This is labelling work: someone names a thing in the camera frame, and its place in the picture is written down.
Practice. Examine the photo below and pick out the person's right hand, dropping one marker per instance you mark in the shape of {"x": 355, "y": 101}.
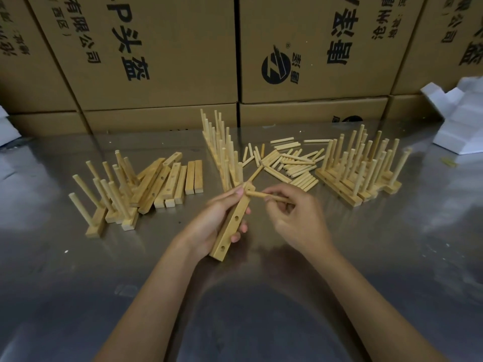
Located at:
{"x": 305, "y": 222}

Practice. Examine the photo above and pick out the pile of wooden dowels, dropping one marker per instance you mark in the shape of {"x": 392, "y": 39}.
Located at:
{"x": 298, "y": 169}

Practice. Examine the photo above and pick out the person's left forearm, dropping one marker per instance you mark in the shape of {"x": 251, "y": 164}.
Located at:
{"x": 147, "y": 309}

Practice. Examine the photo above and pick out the stack of brown cardboard boxes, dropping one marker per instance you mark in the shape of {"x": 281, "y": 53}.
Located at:
{"x": 181, "y": 52}

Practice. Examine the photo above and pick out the pile of drilled wooden bars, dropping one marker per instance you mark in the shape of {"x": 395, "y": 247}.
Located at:
{"x": 192, "y": 177}

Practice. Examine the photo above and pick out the person's right forearm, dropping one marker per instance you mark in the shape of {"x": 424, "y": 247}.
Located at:
{"x": 377, "y": 305}

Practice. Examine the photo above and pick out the person's left hand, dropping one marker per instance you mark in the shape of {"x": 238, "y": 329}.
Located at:
{"x": 203, "y": 226}

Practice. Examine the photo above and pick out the shiny metal table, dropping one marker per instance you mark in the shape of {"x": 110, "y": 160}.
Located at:
{"x": 56, "y": 282}

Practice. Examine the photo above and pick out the stack of white foam blocks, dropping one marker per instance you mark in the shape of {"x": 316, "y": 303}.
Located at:
{"x": 7, "y": 133}
{"x": 460, "y": 128}

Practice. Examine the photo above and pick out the clear tape patch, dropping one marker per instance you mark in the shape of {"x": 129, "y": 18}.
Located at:
{"x": 126, "y": 291}

